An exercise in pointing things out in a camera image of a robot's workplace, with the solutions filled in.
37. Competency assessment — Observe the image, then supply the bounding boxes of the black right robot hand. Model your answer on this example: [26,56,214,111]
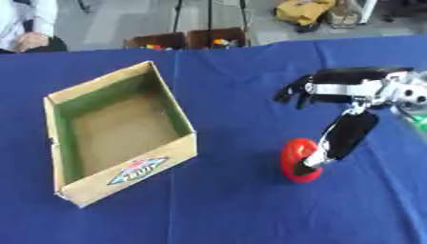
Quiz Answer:
[272,66,417,176]

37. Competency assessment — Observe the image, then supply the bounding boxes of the tan cardboard box green inside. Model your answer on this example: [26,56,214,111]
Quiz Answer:
[41,60,200,209]

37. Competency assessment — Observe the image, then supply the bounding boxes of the tan bag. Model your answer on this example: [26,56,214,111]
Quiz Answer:
[325,0,364,27]

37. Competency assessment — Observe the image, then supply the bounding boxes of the yellow bag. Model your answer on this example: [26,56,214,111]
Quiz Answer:
[274,0,337,27]

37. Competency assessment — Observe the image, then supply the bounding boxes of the red round toy disc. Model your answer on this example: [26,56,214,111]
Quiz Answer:
[278,137,326,184]

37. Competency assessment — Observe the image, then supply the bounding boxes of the brown crate of toys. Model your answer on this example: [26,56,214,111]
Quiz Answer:
[185,27,251,50]
[121,31,189,51]

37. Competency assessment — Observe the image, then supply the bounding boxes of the black tripod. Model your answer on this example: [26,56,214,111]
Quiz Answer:
[170,0,253,33]

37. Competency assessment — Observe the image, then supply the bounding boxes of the person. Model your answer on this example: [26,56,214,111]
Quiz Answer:
[0,0,71,54]

